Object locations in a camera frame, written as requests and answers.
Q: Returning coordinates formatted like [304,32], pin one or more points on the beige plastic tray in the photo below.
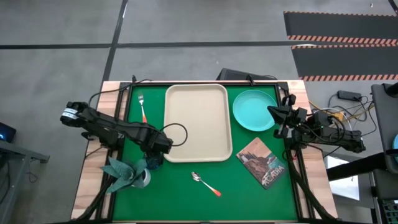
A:
[199,124]

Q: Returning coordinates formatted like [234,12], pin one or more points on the Acadia picture book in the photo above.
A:
[261,161]

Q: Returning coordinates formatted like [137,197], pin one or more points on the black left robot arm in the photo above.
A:
[102,124]

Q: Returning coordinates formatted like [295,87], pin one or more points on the teal artificial potted plant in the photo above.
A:
[124,174]

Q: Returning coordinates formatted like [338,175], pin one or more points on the gray desk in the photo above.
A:
[18,152]

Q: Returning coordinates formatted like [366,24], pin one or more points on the flat black box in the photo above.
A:
[236,74]

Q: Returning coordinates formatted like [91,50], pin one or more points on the black power adapter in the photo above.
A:
[349,95]

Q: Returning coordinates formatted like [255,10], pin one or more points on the white sheet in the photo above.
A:
[345,183]

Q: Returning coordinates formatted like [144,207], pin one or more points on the black device with blue light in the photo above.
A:
[6,132]

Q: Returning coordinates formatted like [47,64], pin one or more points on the teal plate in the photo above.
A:
[252,110]

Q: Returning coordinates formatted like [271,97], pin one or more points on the black diagonal frame strut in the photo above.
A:
[357,166]

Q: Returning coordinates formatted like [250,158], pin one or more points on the black orange-striped floor mat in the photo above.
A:
[342,62]
[339,26]

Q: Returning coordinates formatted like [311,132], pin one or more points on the green table mat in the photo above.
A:
[174,199]

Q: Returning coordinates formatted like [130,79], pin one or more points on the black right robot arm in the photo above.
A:
[329,130]

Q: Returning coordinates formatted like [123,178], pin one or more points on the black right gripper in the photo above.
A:
[298,116]

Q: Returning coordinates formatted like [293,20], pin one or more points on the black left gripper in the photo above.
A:
[157,141]

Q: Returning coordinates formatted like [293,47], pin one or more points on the blue faceted cup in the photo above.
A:
[155,164]

